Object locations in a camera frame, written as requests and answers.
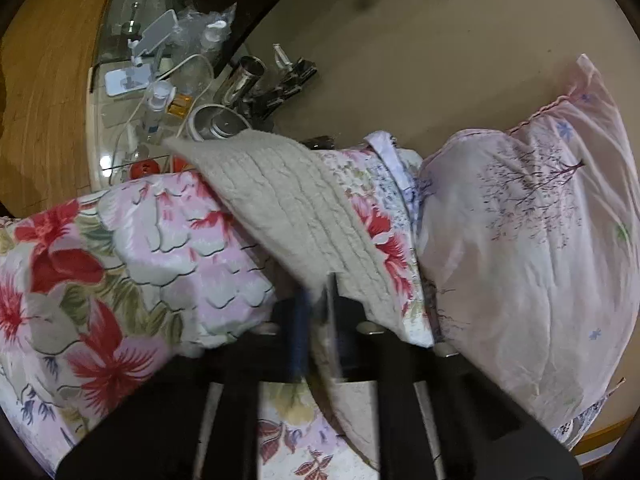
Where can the steel cup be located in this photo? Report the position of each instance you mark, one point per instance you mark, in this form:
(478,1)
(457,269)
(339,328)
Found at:
(245,75)

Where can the white floral bed sheet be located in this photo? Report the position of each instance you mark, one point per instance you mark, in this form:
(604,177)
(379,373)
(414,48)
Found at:
(295,441)

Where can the white phone stand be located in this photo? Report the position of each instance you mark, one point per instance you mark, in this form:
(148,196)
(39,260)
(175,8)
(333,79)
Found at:
(138,74)

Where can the glass bedside table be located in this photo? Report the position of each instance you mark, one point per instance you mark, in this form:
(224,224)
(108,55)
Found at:
(153,60)

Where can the red floral quilt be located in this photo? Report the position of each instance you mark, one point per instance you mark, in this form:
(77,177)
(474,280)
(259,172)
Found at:
(98,292)

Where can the beige knitted small garment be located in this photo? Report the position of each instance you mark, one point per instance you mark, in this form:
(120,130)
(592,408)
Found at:
(319,213)

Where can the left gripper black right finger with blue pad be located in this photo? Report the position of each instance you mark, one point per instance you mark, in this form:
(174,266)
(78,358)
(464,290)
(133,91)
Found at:
(436,415)

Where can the round steel tin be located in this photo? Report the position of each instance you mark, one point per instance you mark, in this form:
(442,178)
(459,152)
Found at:
(215,122)

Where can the black clip tool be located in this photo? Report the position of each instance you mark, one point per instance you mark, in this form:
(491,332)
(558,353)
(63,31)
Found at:
(288,82)

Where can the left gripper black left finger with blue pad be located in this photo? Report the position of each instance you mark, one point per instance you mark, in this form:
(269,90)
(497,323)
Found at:
(199,417)

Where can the lavender print pillow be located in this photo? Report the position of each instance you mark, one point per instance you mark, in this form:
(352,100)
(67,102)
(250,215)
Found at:
(385,146)

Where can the pink tree print pillow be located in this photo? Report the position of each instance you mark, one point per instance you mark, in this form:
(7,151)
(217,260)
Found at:
(531,240)

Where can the small white spray bottle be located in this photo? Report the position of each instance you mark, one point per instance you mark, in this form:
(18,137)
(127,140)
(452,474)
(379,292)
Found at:
(156,101)

